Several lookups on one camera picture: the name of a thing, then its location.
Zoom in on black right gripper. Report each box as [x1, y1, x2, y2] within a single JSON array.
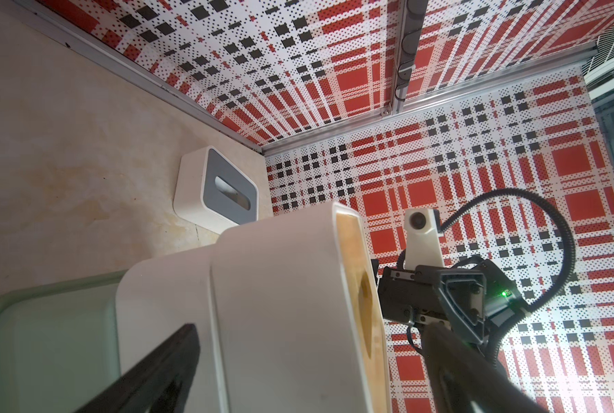
[[377, 257, 528, 346]]

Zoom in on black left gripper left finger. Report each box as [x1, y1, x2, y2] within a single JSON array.
[[78, 324, 200, 412]]

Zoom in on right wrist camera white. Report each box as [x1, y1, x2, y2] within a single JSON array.
[[403, 208, 445, 271]]

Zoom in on white tissue box grey lid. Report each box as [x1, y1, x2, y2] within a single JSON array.
[[173, 146, 259, 234]]

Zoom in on mint green tissue box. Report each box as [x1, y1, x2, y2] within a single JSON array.
[[0, 271, 124, 412]]

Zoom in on white box bamboo lid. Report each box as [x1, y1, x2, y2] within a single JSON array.
[[211, 202, 391, 412], [115, 245, 229, 412]]

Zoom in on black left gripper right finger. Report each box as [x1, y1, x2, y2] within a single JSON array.
[[422, 324, 544, 412]]

